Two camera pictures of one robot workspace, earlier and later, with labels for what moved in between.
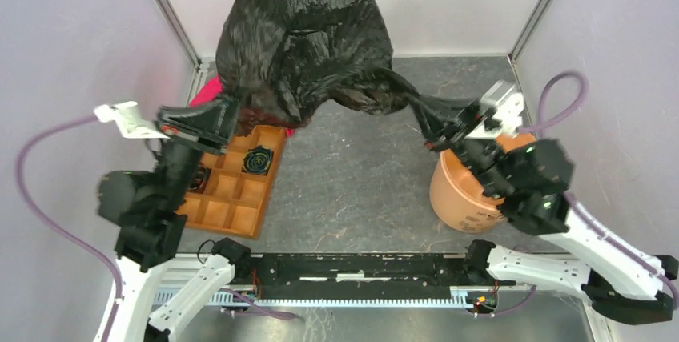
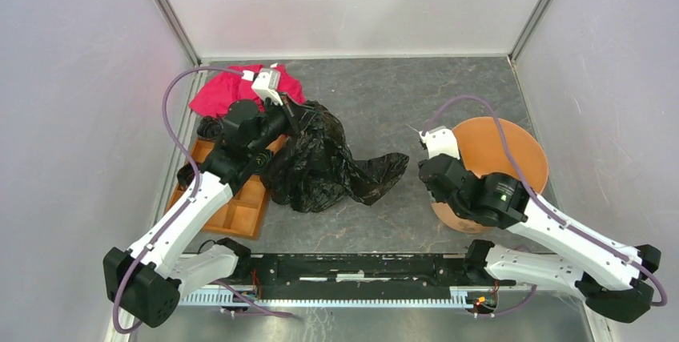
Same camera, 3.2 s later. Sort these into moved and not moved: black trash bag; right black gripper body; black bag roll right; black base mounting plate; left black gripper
Moved: left black gripper; black trash bag; right black gripper body
Not moved: black bag roll right; black base mounting plate
